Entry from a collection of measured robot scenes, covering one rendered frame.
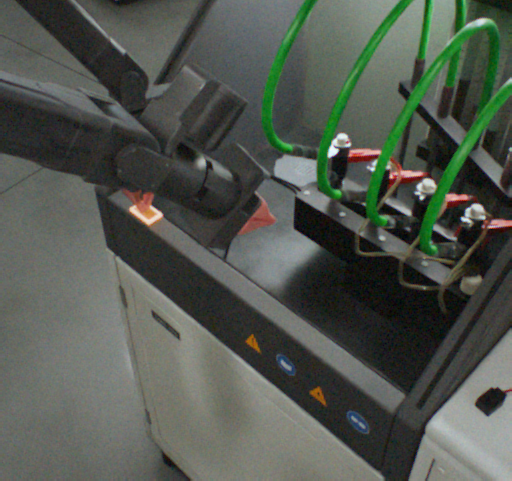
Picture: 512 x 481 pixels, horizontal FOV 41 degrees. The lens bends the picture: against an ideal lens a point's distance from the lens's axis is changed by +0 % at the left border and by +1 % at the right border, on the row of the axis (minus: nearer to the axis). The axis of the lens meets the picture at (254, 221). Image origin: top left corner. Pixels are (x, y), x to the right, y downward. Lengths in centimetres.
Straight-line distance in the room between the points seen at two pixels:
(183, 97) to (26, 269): 191
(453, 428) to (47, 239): 191
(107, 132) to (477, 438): 59
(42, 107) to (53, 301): 185
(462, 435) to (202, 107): 52
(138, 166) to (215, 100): 10
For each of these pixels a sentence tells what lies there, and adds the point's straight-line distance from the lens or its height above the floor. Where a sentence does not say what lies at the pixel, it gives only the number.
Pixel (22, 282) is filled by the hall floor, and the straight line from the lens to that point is 245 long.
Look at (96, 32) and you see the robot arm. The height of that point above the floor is 129.
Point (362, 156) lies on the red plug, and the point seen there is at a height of 107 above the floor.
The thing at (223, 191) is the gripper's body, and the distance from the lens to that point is 68.
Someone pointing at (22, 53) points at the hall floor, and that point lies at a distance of 371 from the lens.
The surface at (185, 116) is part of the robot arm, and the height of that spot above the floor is 139.
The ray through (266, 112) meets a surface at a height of 124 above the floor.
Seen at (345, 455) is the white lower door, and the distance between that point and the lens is 110.
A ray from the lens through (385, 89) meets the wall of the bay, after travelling 138.
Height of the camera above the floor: 174
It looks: 44 degrees down
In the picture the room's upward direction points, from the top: straight up
